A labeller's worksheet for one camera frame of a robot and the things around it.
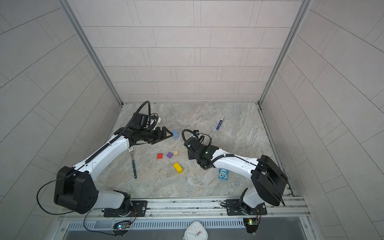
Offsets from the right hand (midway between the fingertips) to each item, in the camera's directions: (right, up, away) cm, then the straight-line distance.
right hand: (191, 151), depth 84 cm
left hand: (-10, +10, -5) cm, 15 cm away
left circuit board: (-29, -28, -20) cm, 45 cm away
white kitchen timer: (+3, -30, -20) cm, 36 cm away
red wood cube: (-19, -4, +5) cm, 20 cm away
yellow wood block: (-7, -9, -1) cm, 12 cm away
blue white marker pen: (+20, +15, +20) cm, 32 cm away
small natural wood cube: (-10, -2, +5) cm, 11 cm away
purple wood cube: (-13, -3, +5) cm, 14 cm away
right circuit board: (+29, -30, -16) cm, 45 cm away
